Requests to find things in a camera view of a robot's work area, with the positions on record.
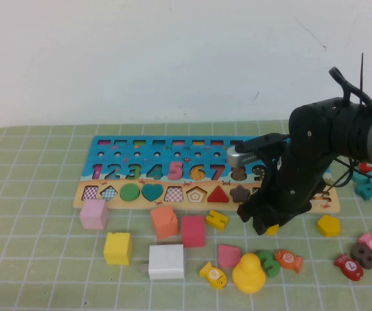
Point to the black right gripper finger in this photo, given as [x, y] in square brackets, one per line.
[263, 223]
[246, 212]

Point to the yellow wooden fish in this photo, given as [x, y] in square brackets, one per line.
[212, 274]

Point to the green checked table mat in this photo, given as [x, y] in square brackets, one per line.
[43, 201]

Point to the red wooden fish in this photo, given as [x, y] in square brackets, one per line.
[348, 267]

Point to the pink number five piece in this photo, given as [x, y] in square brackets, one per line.
[175, 170]

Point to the orange wooden fish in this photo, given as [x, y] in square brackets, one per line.
[288, 259]

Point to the orange wooden cube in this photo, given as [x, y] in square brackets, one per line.
[163, 223]

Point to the red number seven piece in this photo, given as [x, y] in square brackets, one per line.
[367, 168]

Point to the wooden number shape puzzle board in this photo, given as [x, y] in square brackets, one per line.
[147, 168]

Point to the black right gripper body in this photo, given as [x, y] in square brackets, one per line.
[289, 188]

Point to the crimson wooden cube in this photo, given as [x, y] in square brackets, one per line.
[193, 231]

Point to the pink trapezoid piece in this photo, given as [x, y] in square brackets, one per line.
[227, 256]

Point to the teal heart piece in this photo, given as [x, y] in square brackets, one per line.
[152, 191]

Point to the green number three piece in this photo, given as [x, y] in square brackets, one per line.
[272, 266]

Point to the red triangle piece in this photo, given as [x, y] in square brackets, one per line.
[219, 195]

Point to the yellow rubber duck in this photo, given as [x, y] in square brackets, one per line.
[249, 275]

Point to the brown number eight piece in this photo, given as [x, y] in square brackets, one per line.
[362, 258]

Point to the teal number four piece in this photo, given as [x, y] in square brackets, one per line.
[367, 191]

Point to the pink wooden cube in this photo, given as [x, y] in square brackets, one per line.
[93, 214]

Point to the yellow pentagon piece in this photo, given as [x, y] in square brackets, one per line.
[328, 225]

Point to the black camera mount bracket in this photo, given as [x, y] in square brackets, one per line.
[263, 141]

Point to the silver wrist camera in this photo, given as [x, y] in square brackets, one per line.
[241, 158]

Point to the yellow number six piece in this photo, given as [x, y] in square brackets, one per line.
[273, 230]

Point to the yellow notched sign piece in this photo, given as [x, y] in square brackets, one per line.
[216, 220]

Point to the green circle piece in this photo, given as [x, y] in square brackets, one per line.
[129, 192]

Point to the yellow wooden cube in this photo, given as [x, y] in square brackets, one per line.
[118, 248]

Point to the white cube block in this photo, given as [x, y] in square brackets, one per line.
[166, 261]

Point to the brown star piece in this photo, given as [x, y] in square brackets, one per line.
[239, 193]

